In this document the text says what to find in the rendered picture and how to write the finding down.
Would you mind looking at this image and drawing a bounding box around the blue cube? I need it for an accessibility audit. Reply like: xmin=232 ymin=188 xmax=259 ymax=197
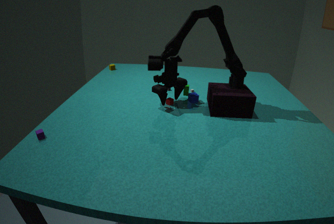
xmin=188 ymin=92 xmax=199 ymax=103

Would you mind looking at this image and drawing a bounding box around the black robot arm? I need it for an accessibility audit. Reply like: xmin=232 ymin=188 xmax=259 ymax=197
xmin=147 ymin=5 xmax=247 ymax=89

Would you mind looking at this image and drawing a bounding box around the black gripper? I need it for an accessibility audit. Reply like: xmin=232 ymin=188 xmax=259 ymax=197
xmin=152 ymin=71 xmax=188 ymax=105

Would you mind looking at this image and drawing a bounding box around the red block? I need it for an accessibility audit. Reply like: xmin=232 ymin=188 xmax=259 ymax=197
xmin=166 ymin=97 xmax=174 ymax=105

